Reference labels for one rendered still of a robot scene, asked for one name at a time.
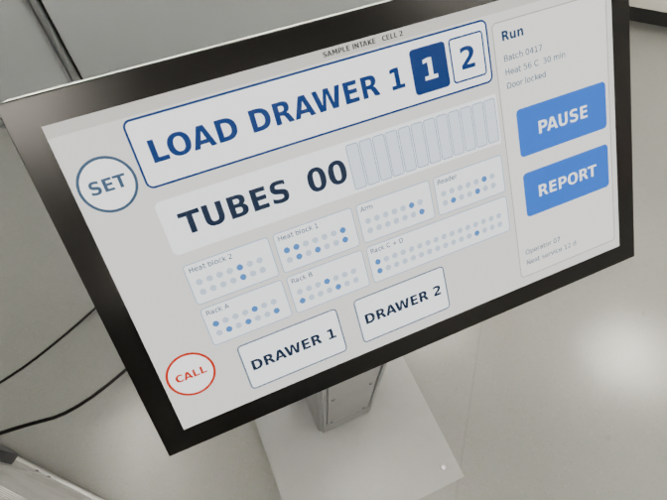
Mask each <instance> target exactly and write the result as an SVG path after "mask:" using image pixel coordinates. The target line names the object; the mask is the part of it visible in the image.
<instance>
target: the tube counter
mask: <svg viewBox="0 0 667 500"><path fill-rule="evenodd" d="M500 143H501V137H500V129H499V121H498V113H497V104H496V96H495V94H492V95H489V96H486V97H483V98H480V99H477V100H474V101H471V102H468V103H465V104H462V105H458V106H455V107H452V108H449V109H446V110H443V111H440V112H437V113H434V114H431V115H427V116H424V117H421V118H418V119H415V120H412V121H409V122H406V123H403V124H399V125H396V126H393V127H390V128H387V129H384V130H381V131H378V132H375V133H372V134H368V135H365V136H362V137H359V138H356V139H353V140H350V141H347V142H344V143H340V144H337V145H334V146H331V147H328V148H325V149H322V150H319V151H316V152H314V153H310V154H307V155H304V156H301V157H298V162H299V165H300V169H301V172H302V176H303V180H304V183H305V187H306V190H307V194H308V197H309V201H310V204H311V208H315V207H317V206H320V205H323V204H326V203H329V202H332V201H335V200H338V199H341V198H343V197H346V196H349V195H352V194H355V193H358V192H361V191H364V190H366V189H369V188H374V187H377V186H380V185H383V184H386V183H389V182H391V181H394V180H397V179H400V178H403V177H406V176H409V175H412V174H414V173H417V172H420V171H423V170H426V169H429V168H432V167H434V166H436V165H439V164H442V163H445V162H448V161H451V160H454V159H457V158H460V157H462V156H465V155H468V154H471V153H474V152H477V151H480V150H483V149H485V148H488V147H491V146H494V145H497V144H500Z"/></svg>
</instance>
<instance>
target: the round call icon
mask: <svg viewBox="0 0 667 500"><path fill-rule="evenodd" d="M156 365H157V367H158V370H159V372H160V374H161V376H162V378H163V380H164V382H165V385H166V387H167V389H168V391H169V393H170V395H171V397H172V399H173V402H174V404H175V405H177V404H180V403H181V402H183V401H186V400H188V399H191V398H193V397H196V396H198V395H200V394H203V393H205V392H208V391H210V390H213V389H215V388H218V387H220V386H222V385H224V383H223V380H222V378H221V376H220V373H219V371H218V368H217V366H216V363H215V361H214V359H213V356H212V354H211V351H210V349H209V346H208V344H207V343H206V344H204V345H201V346H198V347H196V348H193V349H191V350H188V351H186V352H183V353H180V354H178V355H175V356H173V357H170V358H168V359H165V360H162V361H160V362H157V363H156Z"/></svg>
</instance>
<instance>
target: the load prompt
mask: <svg viewBox="0 0 667 500"><path fill-rule="evenodd" d="M492 82H494V80H493V71H492V63H491V55H490V47H489V39H488V30H487V23H486V18H483V19H479V20H476V21H472V22H469V23H465V24H462V25H458V26H455V27H451V28H447V29H445V30H441V31H438V32H434V33H431V34H427V35H424V36H420V37H417V38H413V39H410V40H406V41H403V42H399V43H396V44H392V45H388V46H385V47H381V48H378V49H374V50H371V51H367V52H364V53H360V54H357V55H353V56H350V57H346V58H343V59H339V60H336V61H332V62H326V63H322V64H319V65H315V66H312V67H308V68H305V69H301V70H298V71H294V72H291V73H287V74H284V75H280V76H277V77H273V78H269V79H266V80H262V81H259V82H255V83H252V84H248V85H245V86H241V87H238V88H234V89H231V90H227V91H225V92H221V93H217V94H214V95H210V96H207V97H203V98H200V99H196V100H193V101H189V102H186V103H182V104H179V105H175V106H172V107H168V108H165V109H161V110H157V111H154V112H150V113H147V114H143V115H140V116H136V117H133V118H129V119H126V120H122V121H119V122H120V125H121V127H122V129H123V132H124V134H125V137H126V139H127V142H128V144H129V146H130V149H131V151H132V154H133V156H134V159H135V161H136V164H137V166H138V168H139V171H140V173H141V176H142V178H143V181H144V183H145V186H146V188H147V190H148V191H149V190H152V189H155V188H160V187H164V186H167V185H170V184H173V183H176V182H179V181H183V180H186V179H189V178H192V177H195V176H198V175H202V174H205V173H208V172H211V171H214V170H217V169H221V168H224V167H227V166H230V165H233V164H236V163H240V162H243V161H246V160H249V159H252V158H255V157H259V156H262V155H265V154H268V153H271V152H274V151H278V150H281V149H284V148H287V147H290V146H293V145H297V144H300V143H303V142H306V141H309V140H312V139H316V138H319V137H322V136H325V135H328V134H330V133H334V132H337V131H340V130H343V129H346V128H349V127H352V126H356V125H359V124H362V123H365V122H368V121H371V120H375V119H378V118H381V117H384V116H387V115H390V114H394V113H397V112H400V111H403V110H406V109H409V108H413V107H416V106H419V105H422V104H425V103H428V102H432V101H435V100H438V99H441V98H444V97H447V96H451V95H454V94H457V93H460V92H463V91H466V90H470V89H473V88H476V87H479V86H482V85H485V84H489V83H492Z"/></svg>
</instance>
